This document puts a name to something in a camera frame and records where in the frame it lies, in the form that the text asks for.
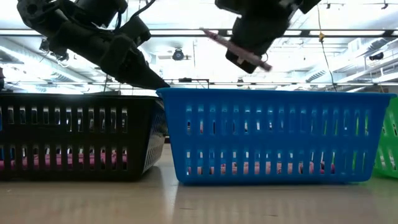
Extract thin black rail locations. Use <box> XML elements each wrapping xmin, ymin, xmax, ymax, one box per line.
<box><xmin>0</xmin><ymin>81</ymin><xmax>398</xmax><ymax>86</ymax></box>

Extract black track lights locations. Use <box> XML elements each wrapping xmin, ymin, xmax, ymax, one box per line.
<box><xmin>39</xmin><ymin>39</ymin><xmax>70</xmax><ymax>62</ymax></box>

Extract black plastic basket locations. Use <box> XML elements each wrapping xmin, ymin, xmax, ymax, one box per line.
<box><xmin>0</xmin><ymin>92</ymin><xmax>168</xmax><ymax>182</ymax></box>

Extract blue plastic basket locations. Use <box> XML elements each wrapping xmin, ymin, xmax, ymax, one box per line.
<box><xmin>156</xmin><ymin>87</ymin><xmax>395</xmax><ymax>187</ymax></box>

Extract hanging black cable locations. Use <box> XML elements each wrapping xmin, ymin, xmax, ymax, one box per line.
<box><xmin>316</xmin><ymin>4</ymin><xmax>338</xmax><ymax>93</ymax></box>

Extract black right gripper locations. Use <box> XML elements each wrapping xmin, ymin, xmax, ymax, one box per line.
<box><xmin>225</xmin><ymin>14</ymin><xmax>292</xmax><ymax>75</ymax></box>

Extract green plastic basket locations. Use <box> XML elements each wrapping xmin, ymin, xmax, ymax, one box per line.
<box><xmin>373</xmin><ymin>96</ymin><xmax>398</xmax><ymax>180</ymax></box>

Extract thin pink item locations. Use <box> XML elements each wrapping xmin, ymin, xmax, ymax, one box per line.
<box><xmin>201</xmin><ymin>27</ymin><xmax>273</xmax><ymax>72</ymax></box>

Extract black ceiling spotlight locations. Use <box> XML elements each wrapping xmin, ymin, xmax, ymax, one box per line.
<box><xmin>172</xmin><ymin>48</ymin><xmax>186</xmax><ymax>62</ymax></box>

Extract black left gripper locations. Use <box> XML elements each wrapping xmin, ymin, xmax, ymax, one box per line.
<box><xmin>46</xmin><ymin>17</ymin><xmax>170</xmax><ymax>90</ymax></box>

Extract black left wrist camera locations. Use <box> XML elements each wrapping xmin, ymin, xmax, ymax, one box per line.
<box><xmin>99</xmin><ymin>33</ymin><xmax>134</xmax><ymax>77</ymax></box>

